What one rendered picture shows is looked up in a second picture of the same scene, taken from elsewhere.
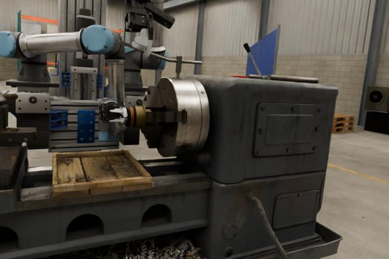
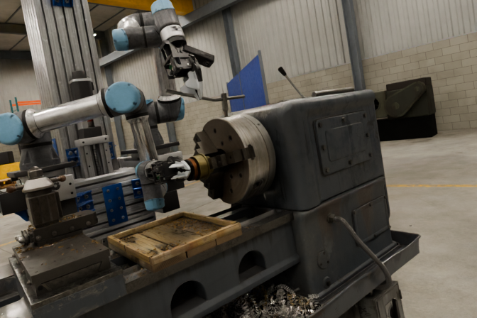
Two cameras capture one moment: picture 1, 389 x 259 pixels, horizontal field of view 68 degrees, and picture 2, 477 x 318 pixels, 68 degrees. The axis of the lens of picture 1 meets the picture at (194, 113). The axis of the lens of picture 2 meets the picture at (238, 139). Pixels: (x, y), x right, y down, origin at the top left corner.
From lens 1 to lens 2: 33 cm
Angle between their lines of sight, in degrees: 12
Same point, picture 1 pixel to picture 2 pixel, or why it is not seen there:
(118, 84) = (149, 143)
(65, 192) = (164, 261)
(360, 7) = (329, 16)
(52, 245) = not seen: outside the picture
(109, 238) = (214, 302)
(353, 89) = not seen: hidden behind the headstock
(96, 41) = (123, 100)
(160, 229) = (258, 277)
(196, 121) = (263, 154)
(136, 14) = (179, 58)
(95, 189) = (192, 250)
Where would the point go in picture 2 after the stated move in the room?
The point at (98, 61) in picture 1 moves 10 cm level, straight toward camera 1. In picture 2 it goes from (103, 128) to (107, 126)
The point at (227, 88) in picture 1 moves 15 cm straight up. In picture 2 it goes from (284, 112) to (277, 69)
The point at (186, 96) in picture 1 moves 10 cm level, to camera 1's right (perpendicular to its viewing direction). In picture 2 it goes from (246, 130) to (274, 125)
